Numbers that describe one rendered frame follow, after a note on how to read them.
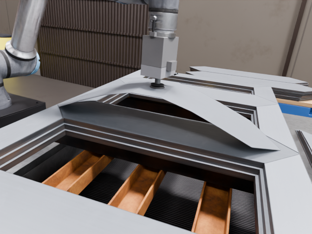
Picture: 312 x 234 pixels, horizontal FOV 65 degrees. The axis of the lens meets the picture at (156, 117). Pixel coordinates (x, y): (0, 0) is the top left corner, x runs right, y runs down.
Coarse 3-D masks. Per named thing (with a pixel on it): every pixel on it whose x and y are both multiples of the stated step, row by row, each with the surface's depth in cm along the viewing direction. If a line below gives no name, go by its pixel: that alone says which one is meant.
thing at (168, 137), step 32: (128, 96) 111; (64, 128) 72; (96, 128) 69; (128, 128) 69; (160, 128) 70; (192, 128) 72; (0, 160) 53; (192, 160) 61; (224, 160) 60; (256, 160) 58; (256, 192) 51; (256, 224) 45
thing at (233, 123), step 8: (224, 112) 68; (232, 112) 71; (224, 120) 63; (232, 120) 65; (240, 120) 69; (248, 120) 72; (224, 128) 58; (232, 128) 61; (240, 128) 63; (248, 128) 66; (240, 136) 59; (248, 136) 61; (248, 144) 57
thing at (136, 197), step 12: (144, 168) 82; (132, 180) 73; (144, 180) 77; (156, 180) 70; (120, 192) 65; (132, 192) 71; (144, 192) 71; (108, 204) 60; (120, 204) 66; (132, 204) 66; (144, 204) 62
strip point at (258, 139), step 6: (252, 126) 69; (252, 132) 65; (258, 132) 67; (252, 138) 61; (258, 138) 63; (264, 138) 65; (252, 144) 58; (258, 144) 60; (264, 144) 61; (270, 144) 63
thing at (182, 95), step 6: (180, 84) 74; (174, 90) 68; (180, 90) 70; (186, 90) 71; (192, 90) 73; (162, 96) 61; (168, 96) 62; (174, 96) 64; (180, 96) 65; (186, 96) 67; (192, 96) 68; (198, 96) 70; (174, 102) 60; (180, 102) 61; (186, 102) 63; (192, 102) 64; (186, 108) 59; (192, 108) 60
